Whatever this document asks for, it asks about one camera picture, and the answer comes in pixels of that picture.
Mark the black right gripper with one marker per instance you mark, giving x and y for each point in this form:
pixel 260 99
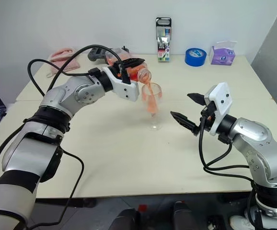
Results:
pixel 206 115

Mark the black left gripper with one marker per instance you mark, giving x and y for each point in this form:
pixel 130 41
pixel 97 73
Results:
pixel 118 68

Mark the bottle with orange liquid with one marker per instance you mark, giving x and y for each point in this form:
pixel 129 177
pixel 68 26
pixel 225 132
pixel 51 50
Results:
pixel 136 73

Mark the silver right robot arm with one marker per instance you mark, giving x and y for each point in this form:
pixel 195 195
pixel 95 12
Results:
pixel 256 134

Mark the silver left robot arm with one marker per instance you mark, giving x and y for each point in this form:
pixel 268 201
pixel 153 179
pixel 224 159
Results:
pixel 64 95

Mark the clear wine glass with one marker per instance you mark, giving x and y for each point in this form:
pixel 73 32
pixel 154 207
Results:
pixel 153 103

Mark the marker pen box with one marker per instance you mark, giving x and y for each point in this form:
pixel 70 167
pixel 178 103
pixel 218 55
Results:
pixel 163 40

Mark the dark grey game controller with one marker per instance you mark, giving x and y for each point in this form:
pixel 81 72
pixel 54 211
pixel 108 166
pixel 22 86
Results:
pixel 96 56

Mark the blue tape roll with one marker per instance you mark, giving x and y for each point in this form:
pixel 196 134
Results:
pixel 188 61

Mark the purple tissue box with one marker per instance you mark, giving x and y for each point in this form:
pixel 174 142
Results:
pixel 222 56

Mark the pink towel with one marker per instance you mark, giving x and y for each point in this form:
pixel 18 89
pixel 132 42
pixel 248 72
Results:
pixel 64 56

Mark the white cloth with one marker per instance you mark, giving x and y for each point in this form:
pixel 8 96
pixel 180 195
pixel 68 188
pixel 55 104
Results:
pixel 49 73

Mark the dark rounded shape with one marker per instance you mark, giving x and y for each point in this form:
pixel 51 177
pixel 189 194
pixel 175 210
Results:
pixel 129 219
pixel 182 215

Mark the small red object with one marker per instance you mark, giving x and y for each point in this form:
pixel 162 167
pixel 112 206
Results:
pixel 142 208

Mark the white shoe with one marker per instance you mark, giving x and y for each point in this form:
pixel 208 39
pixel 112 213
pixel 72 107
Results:
pixel 239 222

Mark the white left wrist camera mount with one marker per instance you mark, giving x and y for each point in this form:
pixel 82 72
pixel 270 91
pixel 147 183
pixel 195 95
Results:
pixel 126 91

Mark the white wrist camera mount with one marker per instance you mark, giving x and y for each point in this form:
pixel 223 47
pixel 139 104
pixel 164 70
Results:
pixel 126 91
pixel 221 98

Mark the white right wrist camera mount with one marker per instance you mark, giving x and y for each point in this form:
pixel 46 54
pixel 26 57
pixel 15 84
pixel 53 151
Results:
pixel 221 98

